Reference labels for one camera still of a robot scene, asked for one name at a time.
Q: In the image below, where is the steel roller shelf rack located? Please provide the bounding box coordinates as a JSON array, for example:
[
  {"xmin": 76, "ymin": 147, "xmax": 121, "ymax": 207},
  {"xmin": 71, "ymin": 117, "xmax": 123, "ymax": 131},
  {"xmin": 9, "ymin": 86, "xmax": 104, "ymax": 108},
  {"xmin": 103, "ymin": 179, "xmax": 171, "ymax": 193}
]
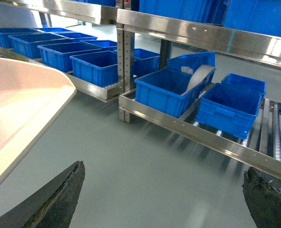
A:
[{"xmin": 0, "ymin": 0, "xmax": 281, "ymax": 185}]

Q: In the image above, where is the grey curved strip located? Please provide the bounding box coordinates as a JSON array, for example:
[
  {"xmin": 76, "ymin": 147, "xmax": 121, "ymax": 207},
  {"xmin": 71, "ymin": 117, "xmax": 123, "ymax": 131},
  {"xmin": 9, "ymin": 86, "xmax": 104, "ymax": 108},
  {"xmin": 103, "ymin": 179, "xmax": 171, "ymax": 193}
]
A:
[{"xmin": 181, "ymin": 65, "xmax": 216, "ymax": 96}]

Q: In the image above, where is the beige plastic dustpan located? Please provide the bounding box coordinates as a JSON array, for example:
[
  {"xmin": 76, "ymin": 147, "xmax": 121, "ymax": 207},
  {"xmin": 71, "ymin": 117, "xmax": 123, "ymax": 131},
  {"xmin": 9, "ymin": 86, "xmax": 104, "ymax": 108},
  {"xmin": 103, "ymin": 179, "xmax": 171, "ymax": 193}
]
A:
[{"xmin": 0, "ymin": 57, "xmax": 77, "ymax": 185}]

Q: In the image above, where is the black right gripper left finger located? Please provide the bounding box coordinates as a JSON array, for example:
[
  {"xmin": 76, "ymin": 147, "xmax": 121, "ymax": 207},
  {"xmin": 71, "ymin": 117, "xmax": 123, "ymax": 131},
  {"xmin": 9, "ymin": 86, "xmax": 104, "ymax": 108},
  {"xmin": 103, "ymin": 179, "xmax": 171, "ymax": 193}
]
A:
[{"xmin": 0, "ymin": 161, "xmax": 85, "ymax": 228}]

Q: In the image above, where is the blue bin behind left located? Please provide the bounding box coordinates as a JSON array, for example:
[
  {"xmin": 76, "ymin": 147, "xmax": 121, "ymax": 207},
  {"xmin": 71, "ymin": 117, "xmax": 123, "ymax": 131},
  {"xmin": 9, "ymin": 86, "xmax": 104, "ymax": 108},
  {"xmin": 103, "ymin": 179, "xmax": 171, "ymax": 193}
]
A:
[{"xmin": 221, "ymin": 73, "xmax": 267, "ymax": 97}]

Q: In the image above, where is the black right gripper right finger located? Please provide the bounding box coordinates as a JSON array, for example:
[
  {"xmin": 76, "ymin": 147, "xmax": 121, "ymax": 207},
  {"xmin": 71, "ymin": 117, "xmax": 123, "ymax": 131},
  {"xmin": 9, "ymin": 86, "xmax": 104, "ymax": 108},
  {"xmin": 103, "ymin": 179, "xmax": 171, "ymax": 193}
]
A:
[{"xmin": 242, "ymin": 167, "xmax": 281, "ymax": 228}]

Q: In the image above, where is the blue bin front left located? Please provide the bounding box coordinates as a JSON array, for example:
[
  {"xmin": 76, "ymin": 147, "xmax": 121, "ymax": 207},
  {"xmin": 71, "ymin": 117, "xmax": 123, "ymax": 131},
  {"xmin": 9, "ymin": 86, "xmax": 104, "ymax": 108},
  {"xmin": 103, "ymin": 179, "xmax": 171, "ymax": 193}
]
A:
[{"xmin": 195, "ymin": 83, "xmax": 262, "ymax": 140}]

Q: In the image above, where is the tilted blue bin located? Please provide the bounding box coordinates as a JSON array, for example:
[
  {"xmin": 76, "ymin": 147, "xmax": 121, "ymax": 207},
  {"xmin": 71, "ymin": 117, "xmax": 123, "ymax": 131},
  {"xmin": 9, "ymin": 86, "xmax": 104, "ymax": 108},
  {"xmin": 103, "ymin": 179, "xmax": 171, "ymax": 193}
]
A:
[{"xmin": 167, "ymin": 51, "xmax": 215, "ymax": 73}]

